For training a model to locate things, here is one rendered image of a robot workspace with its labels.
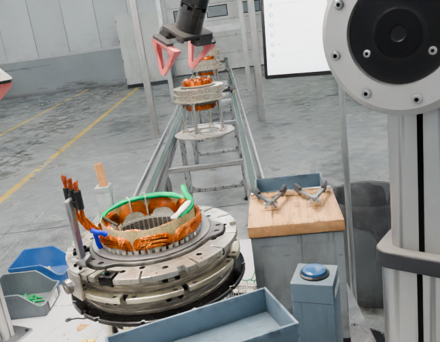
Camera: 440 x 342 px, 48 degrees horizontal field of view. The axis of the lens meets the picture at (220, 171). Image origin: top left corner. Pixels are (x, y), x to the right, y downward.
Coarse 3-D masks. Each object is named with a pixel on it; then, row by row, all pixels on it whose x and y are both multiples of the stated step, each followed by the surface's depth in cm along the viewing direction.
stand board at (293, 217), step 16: (256, 208) 108; (288, 208) 105; (304, 208) 104; (320, 208) 103; (336, 208) 102; (256, 224) 100; (272, 224) 99; (288, 224) 98; (304, 224) 97; (320, 224) 97; (336, 224) 97
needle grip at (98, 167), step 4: (96, 164) 96; (100, 164) 96; (96, 168) 96; (100, 168) 96; (96, 172) 97; (100, 172) 97; (104, 172) 97; (96, 176) 97; (100, 176) 97; (104, 176) 97; (100, 180) 97; (104, 180) 97; (100, 184) 97; (104, 184) 97
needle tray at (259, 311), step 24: (264, 288) 76; (192, 312) 73; (216, 312) 74; (240, 312) 75; (264, 312) 77; (288, 312) 69; (120, 336) 70; (144, 336) 71; (168, 336) 72; (192, 336) 73; (216, 336) 72; (240, 336) 72; (264, 336) 65; (288, 336) 66
